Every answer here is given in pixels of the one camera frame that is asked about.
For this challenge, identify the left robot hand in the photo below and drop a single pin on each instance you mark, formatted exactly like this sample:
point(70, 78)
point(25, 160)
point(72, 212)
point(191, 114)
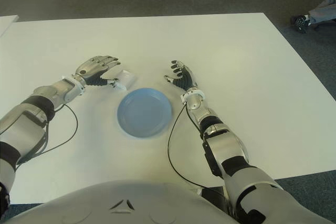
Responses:
point(92, 68)

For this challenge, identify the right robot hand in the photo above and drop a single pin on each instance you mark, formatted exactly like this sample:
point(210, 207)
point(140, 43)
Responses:
point(186, 79)

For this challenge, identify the blue plate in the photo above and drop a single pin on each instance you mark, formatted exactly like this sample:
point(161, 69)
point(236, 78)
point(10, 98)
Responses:
point(145, 113)

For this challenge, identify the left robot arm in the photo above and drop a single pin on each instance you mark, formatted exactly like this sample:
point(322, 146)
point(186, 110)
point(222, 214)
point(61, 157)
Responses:
point(26, 127)

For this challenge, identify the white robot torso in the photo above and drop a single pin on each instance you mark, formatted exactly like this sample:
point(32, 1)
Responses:
point(118, 208)

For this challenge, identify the grey trouser leg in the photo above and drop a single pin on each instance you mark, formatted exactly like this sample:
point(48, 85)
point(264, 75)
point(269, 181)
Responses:
point(324, 11)

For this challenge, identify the white charger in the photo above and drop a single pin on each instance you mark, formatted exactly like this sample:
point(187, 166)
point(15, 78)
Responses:
point(127, 78)

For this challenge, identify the white side table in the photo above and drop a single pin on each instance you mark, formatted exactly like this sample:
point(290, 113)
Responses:
point(6, 23)

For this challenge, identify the black shoe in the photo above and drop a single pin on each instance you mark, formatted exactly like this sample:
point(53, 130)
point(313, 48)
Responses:
point(300, 22)

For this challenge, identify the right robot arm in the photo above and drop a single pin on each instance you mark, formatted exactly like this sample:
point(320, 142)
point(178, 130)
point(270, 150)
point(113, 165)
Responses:
point(231, 148)

